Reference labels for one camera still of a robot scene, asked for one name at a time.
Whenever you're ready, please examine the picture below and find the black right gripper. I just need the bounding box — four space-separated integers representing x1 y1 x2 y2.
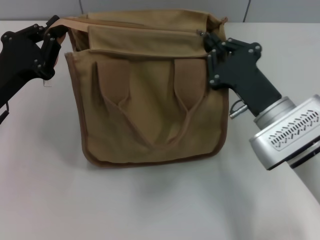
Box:
203 32 284 118

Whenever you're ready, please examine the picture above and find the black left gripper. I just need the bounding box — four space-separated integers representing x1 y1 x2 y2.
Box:
0 14 69 106

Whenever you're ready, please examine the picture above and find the khaki canvas food bag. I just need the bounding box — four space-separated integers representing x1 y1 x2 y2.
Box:
49 8 231 171

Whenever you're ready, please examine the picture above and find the right gripper cable connector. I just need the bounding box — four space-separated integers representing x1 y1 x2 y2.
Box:
228 98 249 120

